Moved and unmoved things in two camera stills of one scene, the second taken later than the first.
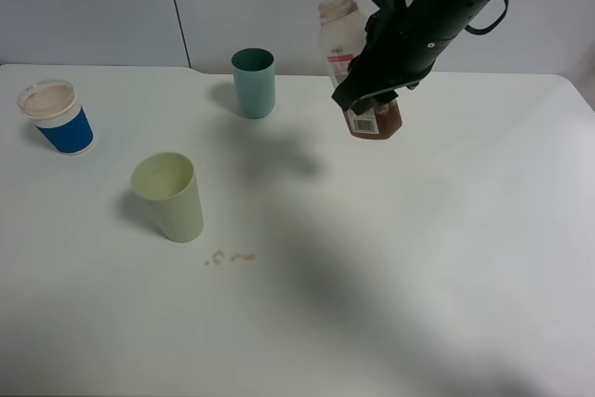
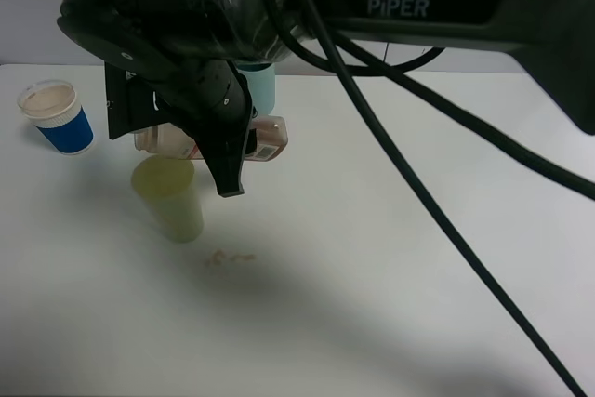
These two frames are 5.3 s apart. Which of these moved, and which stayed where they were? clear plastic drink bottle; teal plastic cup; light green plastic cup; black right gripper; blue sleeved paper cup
Moved: clear plastic drink bottle; black right gripper
Stayed: blue sleeved paper cup; light green plastic cup; teal plastic cup
